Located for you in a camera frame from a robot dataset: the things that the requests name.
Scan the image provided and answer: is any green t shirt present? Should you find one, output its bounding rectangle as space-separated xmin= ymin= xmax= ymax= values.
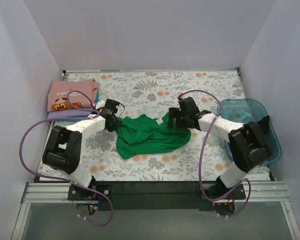
xmin=115 ymin=113 xmax=191 ymax=160

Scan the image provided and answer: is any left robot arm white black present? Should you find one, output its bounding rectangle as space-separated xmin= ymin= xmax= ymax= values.
xmin=42 ymin=98 xmax=121 ymax=200

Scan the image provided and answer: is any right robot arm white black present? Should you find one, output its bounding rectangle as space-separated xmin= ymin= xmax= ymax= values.
xmin=167 ymin=97 xmax=272 ymax=199

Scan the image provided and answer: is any teal folded t shirt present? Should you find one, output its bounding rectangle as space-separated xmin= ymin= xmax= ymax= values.
xmin=55 ymin=92 xmax=103 ymax=123

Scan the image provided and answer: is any floral patterned table mat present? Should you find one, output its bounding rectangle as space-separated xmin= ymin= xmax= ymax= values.
xmin=39 ymin=70 xmax=271 ymax=182

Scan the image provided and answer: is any lilac folded t shirt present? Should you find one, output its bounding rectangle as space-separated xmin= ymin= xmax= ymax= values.
xmin=47 ymin=107 xmax=94 ymax=122

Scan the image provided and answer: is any pink folded printed t shirt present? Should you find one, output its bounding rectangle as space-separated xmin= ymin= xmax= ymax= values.
xmin=47 ymin=78 xmax=100 ymax=112

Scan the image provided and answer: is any black t shirt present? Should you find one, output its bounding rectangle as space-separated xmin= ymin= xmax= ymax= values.
xmin=257 ymin=115 xmax=270 ymax=135

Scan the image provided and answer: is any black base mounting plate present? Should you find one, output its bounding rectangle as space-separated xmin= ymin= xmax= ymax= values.
xmin=67 ymin=181 xmax=247 ymax=212

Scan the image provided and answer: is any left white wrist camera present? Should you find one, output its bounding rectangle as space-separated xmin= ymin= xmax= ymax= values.
xmin=94 ymin=100 xmax=106 ymax=110

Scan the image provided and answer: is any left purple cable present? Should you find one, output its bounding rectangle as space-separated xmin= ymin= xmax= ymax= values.
xmin=19 ymin=90 xmax=115 ymax=227

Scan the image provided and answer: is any aluminium frame rail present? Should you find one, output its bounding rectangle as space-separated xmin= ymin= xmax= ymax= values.
xmin=12 ymin=180 xmax=300 ymax=240

